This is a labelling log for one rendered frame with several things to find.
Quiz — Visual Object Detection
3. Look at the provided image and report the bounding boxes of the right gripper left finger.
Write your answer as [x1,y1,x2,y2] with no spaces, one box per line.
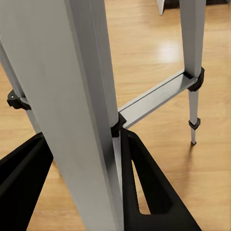
[0,132,54,231]

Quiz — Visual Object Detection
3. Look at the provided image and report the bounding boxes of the camera tripod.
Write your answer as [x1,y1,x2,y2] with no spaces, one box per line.
[0,0,206,231]

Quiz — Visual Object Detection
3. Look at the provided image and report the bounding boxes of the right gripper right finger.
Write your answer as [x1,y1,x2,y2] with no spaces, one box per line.
[120,128,202,231]

